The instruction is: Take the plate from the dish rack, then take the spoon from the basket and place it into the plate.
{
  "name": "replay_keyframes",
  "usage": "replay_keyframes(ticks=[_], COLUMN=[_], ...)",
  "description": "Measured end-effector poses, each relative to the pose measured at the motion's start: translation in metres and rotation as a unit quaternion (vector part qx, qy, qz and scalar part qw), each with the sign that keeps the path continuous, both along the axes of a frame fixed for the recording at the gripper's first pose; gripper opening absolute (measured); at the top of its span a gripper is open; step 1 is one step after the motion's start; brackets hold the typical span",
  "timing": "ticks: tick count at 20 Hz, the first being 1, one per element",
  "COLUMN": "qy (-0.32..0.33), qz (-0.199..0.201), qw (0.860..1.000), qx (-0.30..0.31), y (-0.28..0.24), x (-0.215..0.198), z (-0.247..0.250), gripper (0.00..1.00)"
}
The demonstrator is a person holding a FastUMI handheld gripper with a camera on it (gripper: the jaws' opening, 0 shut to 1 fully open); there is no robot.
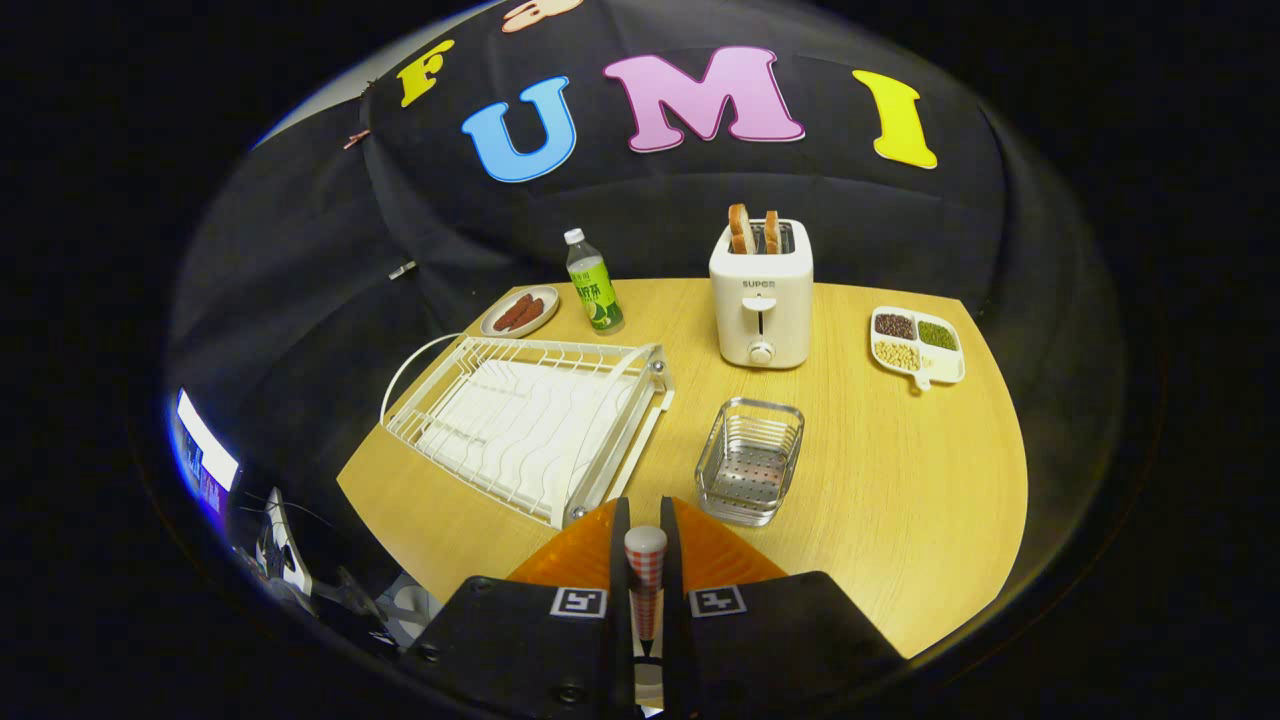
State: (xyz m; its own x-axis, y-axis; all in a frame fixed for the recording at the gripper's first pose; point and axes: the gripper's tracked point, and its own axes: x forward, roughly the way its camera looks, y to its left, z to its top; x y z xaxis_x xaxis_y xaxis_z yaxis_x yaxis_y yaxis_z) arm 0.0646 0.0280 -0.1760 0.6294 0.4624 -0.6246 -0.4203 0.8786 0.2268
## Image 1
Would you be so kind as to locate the silver clip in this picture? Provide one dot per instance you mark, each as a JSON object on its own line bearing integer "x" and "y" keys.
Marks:
{"x": 402, "y": 269}

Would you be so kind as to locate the white ribbed drain tray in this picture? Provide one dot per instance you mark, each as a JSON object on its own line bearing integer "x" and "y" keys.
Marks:
{"x": 520, "y": 430}

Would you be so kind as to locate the black backdrop cloth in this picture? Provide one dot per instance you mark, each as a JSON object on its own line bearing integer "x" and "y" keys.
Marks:
{"x": 650, "y": 190}

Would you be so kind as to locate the clear metal basket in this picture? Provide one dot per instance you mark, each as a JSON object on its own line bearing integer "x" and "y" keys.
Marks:
{"x": 750, "y": 470}

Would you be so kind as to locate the computer monitor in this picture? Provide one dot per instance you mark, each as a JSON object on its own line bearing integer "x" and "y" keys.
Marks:
{"x": 205, "y": 450}

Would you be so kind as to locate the pile of green beans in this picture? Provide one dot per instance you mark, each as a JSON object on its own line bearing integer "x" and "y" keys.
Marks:
{"x": 937, "y": 335}

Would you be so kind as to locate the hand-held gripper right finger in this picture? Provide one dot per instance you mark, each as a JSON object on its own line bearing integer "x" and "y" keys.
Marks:
{"x": 672, "y": 560}

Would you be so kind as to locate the white toaster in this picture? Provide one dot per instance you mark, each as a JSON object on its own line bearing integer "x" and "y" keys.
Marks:
{"x": 740, "y": 340}

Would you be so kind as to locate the pile of yellow soybeans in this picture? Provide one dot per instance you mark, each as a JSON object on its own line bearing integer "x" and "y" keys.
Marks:
{"x": 897, "y": 356}

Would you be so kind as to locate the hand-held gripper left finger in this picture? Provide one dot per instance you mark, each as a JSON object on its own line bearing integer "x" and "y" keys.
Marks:
{"x": 620, "y": 560}

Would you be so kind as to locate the white divided dish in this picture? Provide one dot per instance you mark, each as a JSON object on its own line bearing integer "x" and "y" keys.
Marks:
{"x": 945, "y": 366}

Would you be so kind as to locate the green tea bottle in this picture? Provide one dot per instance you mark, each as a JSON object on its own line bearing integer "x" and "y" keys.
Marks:
{"x": 595, "y": 290}

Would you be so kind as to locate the small beige saucer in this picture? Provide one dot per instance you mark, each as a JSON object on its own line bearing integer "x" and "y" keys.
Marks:
{"x": 547, "y": 297}

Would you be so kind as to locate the copper clip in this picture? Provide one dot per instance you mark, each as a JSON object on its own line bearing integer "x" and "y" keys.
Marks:
{"x": 356, "y": 138}

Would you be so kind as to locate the pile of dark red beans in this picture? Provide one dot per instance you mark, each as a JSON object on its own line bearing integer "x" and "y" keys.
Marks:
{"x": 894, "y": 326}

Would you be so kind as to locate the red meat piece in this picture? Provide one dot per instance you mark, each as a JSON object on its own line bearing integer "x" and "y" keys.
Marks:
{"x": 512, "y": 312}
{"x": 528, "y": 316}

